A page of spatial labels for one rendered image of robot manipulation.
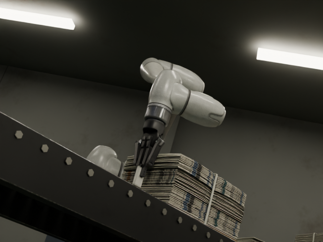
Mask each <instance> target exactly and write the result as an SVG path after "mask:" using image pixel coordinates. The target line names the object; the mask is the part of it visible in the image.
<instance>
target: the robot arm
mask: <svg viewBox="0 0 323 242"><path fill-rule="evenodd" d="M140 73H141V76H142V78H143V79H144V80H145V81H147V82H148V83H151V84H153V85H152V87H151V90H150V93H149V103H148V106H147V110H146V113H145V116H144V120H145V123H144V126H143V135H142V137H141V140H139V141H135V146H136V147H135V154H134V161H133V165H135V166H136V167H137V168H136V171H135V175H134V179H133V183H132V184H133V185H134V186H136V187H138V188H141V185H142V182H143V179H144V177H145V175H146V171H147V169H148V168H149V167H152V166H153V164H154V162H155V160H156V158H157V156H158V154H159V152H160V150H161V148H162V147H163V145H164V144H165V142H164V139H165V137H166V135H167V133H168V132H169V129H170V127H171V126H172V124H173V122H174V120H175V118H176V116H177V115H179V116H181V117H183V118H185V119H186V120H189V121H191V122H193V123H196V124H199V125H202V126H205V127H217V126H219V125H221V123H222V122H223V120H224V118H225V114H226V111H225V108H224V106H223V105H222V104H221V103H220V102H219V101H217V100H215V99H214V98H212V97H211V96H209V95H207V94H204V93H203V91H204V86H205V84H204V82H203V81H202V80H201V78H200V77H199V76H198V75H196V74H195V73H194V72H192V71H190V70H188V69H186V68H184V67H181V66H179V65H175V64H172V63H170V62H167V61H163V60H157V59H156V58H148V59H146V60H144V61H143V62H142V64H141V67H140ZM86 159H87V160H89V161H91V162H93V163H94V164H96V165H98V166H100V167H102V168H104V169H105V170H107V171H109V172H111V173H113V174H114V175H116V176H118V177H120V178H122V173H123V172H124V167H125V164H126V162H127V160H126V161H125V163H124V162H121V161H120V160H118V159H117V154H116V152H115V151H114V150H113V149H112V148H110V147H108V146H103V145H99V146H97V147H95V148H94V149H93V150H92V151H91V152H90V154H89V155H88V157H87V158H86Z"/></svg>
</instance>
